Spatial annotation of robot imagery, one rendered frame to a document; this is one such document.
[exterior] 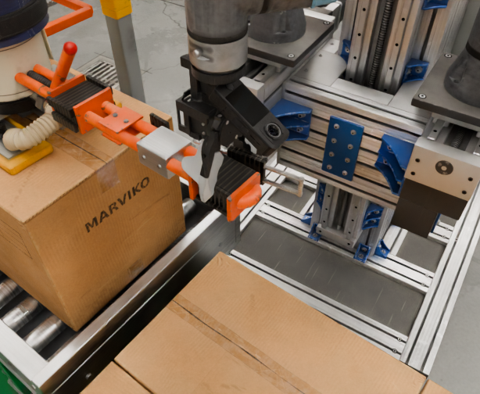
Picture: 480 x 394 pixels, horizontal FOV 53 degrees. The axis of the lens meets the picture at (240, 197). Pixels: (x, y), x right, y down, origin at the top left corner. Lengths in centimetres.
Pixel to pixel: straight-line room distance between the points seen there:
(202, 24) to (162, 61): 266
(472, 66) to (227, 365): 82
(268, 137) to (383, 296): 116
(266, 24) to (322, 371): 81
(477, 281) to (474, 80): 122
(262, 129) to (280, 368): 67
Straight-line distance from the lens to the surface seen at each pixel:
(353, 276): 175
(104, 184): 105
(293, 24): 121
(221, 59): 61
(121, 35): 163
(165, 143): 81
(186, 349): 120
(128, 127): 87
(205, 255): 139
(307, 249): 179
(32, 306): 135
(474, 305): 209
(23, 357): 122
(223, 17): 58
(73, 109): 93
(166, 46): 341
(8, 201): 101
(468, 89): 108
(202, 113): 67
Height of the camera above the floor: 161
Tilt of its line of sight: 46 degrees down
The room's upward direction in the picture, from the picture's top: straight up
